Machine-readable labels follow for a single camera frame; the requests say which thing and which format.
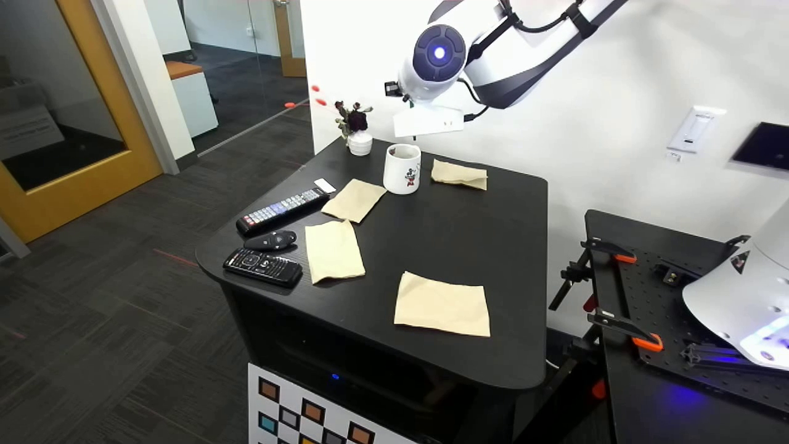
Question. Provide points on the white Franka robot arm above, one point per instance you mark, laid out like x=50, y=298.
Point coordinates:
x=493, y=51

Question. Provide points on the orange wooden door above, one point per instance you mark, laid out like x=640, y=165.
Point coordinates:
x=58, y=176

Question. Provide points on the white vase with flowers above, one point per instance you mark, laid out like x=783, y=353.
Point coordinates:
x=358, y=136

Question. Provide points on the long black remote control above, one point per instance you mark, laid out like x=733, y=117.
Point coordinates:
x=281, y=210

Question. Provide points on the white low cabinet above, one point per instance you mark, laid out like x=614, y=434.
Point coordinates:
x=192, y=99

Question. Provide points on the black wall box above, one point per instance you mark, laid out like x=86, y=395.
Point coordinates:
x=762, y=146

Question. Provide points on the white wall switch plate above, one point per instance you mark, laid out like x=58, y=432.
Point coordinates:
x=696, y=128

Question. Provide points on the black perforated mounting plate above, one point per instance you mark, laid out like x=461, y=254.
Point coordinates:
x=657, y=287

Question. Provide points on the small white card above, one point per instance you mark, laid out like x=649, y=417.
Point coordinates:
x=323, y=186

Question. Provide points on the white mug with print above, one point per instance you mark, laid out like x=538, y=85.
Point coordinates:
x=403, y=169

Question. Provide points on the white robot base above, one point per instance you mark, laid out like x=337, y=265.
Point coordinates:
x=739, y=297

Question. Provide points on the small oval black remote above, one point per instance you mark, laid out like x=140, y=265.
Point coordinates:
x=271, y=239

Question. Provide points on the colour checker calibration board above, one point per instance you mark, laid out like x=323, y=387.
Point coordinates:
x=320, y=411

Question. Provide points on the crumpled beige paper napkin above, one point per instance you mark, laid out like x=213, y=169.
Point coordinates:
x=441, y=303

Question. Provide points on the wide black remote control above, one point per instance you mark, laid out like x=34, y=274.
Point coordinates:
x=262, y=266

